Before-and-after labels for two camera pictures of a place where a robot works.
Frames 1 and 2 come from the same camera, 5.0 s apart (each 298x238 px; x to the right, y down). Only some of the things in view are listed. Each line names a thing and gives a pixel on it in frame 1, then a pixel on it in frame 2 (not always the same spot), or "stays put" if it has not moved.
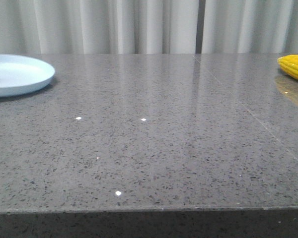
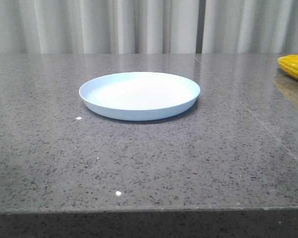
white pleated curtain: (18, 27) stays put
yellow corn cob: (296, 65) stays put
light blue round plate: (11, 75) to (139, 95)
